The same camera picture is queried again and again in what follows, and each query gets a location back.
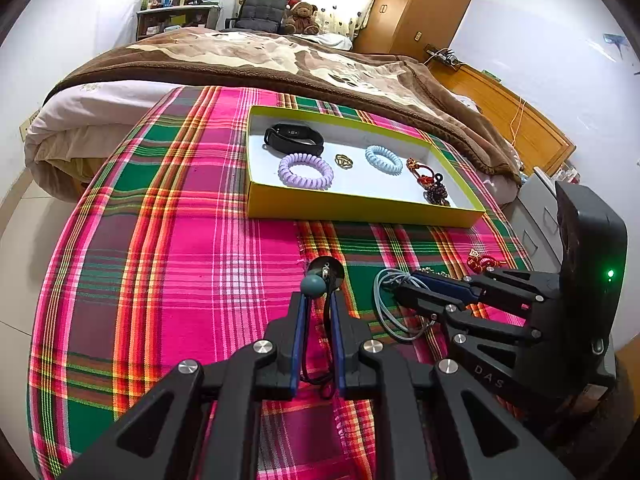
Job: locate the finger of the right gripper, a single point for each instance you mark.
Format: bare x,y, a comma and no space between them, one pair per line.
495,353
508,290

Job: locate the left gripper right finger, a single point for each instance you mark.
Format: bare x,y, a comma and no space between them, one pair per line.
430,421

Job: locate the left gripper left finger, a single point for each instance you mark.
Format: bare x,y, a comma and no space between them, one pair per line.
202,421

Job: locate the silver chain hair clip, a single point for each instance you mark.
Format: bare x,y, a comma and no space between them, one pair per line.
440,272

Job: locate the grey bedside drawer cabinet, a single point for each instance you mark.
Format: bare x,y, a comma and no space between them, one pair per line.
534,217

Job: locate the wooden headboard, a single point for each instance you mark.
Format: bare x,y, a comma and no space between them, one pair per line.
538,141

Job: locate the pink green plaid cloth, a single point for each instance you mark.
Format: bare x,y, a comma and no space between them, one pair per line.
158,263

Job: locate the yellow-green shallow tray box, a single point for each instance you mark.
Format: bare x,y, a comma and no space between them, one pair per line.
359,191

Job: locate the black fitness band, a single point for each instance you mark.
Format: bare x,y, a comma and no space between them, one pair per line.
290,139

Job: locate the wooden wardrobe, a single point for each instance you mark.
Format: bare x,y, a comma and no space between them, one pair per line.
410,27

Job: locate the white bed sheet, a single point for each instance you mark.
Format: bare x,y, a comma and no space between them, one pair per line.
79,127

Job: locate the brown patterned blanket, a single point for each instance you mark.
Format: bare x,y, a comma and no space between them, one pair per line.
392,86

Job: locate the brown teddy bear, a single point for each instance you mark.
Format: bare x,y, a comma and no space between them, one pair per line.
300,18

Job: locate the dark grey chair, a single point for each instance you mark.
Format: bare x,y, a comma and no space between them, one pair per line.
260,15

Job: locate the wooden desk with clutter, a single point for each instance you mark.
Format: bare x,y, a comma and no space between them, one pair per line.
156,16

